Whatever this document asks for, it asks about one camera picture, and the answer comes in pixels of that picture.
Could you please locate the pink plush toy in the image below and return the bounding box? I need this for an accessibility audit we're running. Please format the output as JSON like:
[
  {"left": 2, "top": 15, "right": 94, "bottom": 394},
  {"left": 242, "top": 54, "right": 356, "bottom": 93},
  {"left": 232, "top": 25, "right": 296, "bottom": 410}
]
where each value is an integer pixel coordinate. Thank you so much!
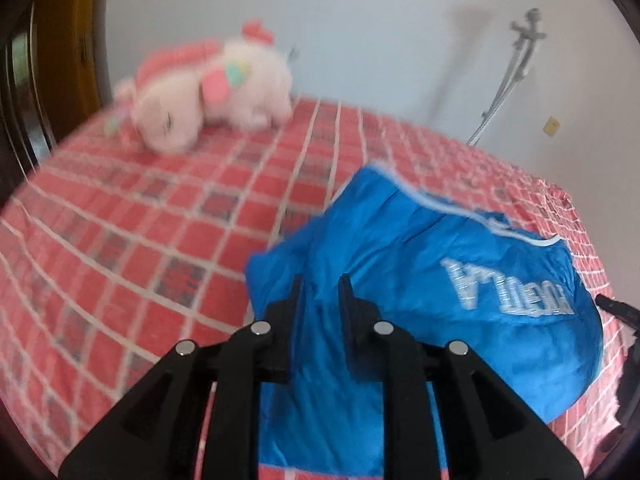
[{"left": 114, "top": 19, "right": 296, "bottom": 155}]

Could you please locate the red plaid bed sheet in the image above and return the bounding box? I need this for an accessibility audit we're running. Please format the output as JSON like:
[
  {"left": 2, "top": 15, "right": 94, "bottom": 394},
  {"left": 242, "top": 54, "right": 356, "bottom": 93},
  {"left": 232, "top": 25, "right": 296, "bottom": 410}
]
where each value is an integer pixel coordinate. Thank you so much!
[{"left": 0, "top": 95, "right": 626, "bottom": 480}]

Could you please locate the brown wooden wardrobe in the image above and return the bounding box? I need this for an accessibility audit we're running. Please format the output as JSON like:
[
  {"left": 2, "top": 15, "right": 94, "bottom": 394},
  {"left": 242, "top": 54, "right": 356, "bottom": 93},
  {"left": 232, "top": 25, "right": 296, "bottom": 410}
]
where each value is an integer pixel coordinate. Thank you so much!
[{"left": 0, "top": 0, "right": 113, "bottom": 196}]

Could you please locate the grey garment steamer pole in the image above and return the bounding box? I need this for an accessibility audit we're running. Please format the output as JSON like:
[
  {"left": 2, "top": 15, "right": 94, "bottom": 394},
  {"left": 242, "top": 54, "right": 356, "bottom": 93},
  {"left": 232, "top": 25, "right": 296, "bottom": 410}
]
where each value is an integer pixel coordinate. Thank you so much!
[{"left": 466, "top": 7, "right": 547, "bottom": 147}]

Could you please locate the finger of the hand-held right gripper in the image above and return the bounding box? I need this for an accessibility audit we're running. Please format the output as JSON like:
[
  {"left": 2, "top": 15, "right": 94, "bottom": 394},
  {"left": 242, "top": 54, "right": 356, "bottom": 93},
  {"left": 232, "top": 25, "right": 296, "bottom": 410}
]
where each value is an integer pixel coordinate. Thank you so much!
[{"left": 595, "top": 294, "right": 640, "bottom": 325}]

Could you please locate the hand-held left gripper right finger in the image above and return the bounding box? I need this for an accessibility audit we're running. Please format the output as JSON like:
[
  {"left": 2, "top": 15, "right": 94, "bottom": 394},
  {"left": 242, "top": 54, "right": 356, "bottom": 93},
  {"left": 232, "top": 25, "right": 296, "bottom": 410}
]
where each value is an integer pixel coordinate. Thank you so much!
[{"left": 338, "top": 274, "right": 583, "bottom": 480}]

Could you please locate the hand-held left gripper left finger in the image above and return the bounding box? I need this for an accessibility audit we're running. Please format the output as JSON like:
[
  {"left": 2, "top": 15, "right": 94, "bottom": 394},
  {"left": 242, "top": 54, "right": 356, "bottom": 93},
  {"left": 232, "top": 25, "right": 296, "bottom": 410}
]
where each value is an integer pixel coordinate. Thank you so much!
[{"left": 59, "top": 274, "right": 306, "bottom": 480}]

